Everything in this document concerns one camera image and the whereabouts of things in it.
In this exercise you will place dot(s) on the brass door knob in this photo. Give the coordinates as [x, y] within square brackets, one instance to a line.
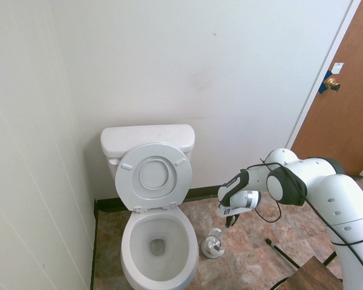
[331, 83]

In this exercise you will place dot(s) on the dark wooden table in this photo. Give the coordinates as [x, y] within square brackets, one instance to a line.
[313, 275]

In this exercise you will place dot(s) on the black camera tripod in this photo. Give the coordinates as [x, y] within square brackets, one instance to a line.
[284, 255]

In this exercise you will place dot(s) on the white toilet seat cover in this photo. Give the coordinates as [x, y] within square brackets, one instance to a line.
[154, 173]

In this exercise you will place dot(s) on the brown wooden door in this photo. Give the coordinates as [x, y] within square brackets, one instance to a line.
[351, 121]

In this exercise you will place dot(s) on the white toilet bowl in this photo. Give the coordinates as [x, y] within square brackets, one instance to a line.
[133, 266]

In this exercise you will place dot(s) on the black wall baseboard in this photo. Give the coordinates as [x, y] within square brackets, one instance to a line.
[93, 241]
[199, 191]

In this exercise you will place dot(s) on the white toilet tank lid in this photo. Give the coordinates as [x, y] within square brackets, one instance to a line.
[145, 136]

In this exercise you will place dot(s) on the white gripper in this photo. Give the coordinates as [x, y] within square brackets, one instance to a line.
[227, 211]

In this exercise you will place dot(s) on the white door frame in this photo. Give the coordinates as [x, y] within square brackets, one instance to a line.
[336, 45]

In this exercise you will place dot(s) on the white toilet brush holder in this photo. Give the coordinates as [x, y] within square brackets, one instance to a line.
[210, 252]

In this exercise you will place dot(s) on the white toilet brush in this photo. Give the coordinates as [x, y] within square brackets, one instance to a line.
[222, 234]

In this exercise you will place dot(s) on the blue tape strip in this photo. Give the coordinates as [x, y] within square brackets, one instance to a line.
[323, 87]

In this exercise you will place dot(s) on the white paper label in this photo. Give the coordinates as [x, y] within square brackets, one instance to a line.
[338, 68]

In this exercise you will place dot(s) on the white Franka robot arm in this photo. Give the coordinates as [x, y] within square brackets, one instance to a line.
[335, 196]

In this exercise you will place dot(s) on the white toilet seat lid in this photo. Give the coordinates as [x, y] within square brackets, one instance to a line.
[127, 184]

